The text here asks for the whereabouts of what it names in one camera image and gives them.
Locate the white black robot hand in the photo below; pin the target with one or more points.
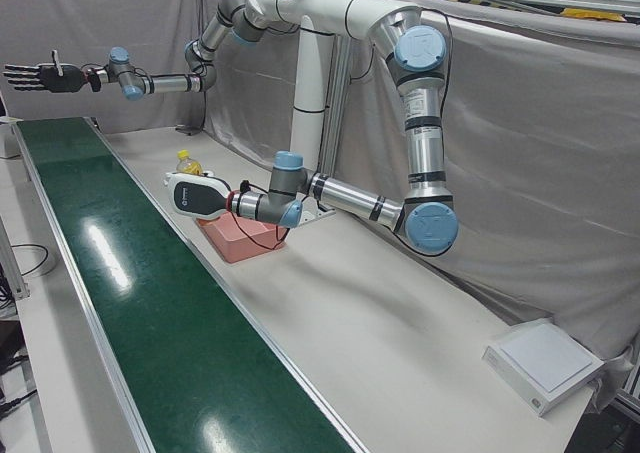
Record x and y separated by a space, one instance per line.
62 80
195 198

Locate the orange juice bottle yellow cap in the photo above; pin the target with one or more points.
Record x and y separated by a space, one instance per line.
187 164

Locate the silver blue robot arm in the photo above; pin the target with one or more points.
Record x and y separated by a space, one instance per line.
425 143
170 82

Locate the pink plastic basket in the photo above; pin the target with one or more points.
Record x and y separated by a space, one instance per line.
235 245

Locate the white flat box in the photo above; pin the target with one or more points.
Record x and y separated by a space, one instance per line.
542 363

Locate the yellow hard hat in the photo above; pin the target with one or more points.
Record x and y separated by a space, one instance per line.
592 14

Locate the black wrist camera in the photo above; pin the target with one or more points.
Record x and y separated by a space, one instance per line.
244 186
94 85

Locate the black flat bracket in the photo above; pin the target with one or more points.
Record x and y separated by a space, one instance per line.
189 130

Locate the green conveyor belt aluminium frame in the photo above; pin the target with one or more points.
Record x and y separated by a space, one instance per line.
175 348

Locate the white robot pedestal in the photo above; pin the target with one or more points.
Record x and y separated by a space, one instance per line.
310 98

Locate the aluminium profile post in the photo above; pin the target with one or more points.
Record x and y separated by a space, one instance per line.
15 273

